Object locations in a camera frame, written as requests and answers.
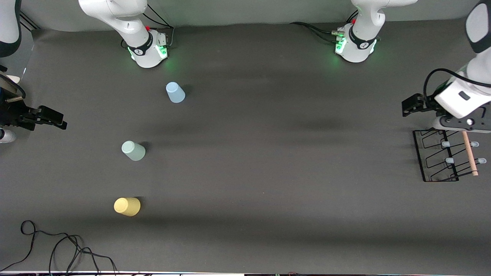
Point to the yellow plastic cup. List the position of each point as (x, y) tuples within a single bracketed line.
[(127, 207)]

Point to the beige furniture piece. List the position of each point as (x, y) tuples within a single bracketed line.
[(14, 79)]

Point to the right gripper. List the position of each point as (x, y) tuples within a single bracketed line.
[(11, 115)]

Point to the pale green plastic cup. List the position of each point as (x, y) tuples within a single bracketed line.
[(133, 151)]

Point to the light blue plastic cup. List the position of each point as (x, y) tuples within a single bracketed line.
[(175, 94)]

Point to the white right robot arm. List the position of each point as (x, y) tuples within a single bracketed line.
[(144, 46)]

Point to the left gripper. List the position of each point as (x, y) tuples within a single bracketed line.
[(427, 104)]

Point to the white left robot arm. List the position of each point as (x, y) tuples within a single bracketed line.
[(358, 46)]

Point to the dark grey table mat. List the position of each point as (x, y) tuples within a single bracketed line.
[(307, 211)]

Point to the dark metal frame bar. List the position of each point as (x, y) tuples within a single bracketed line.
[(28, 22)]

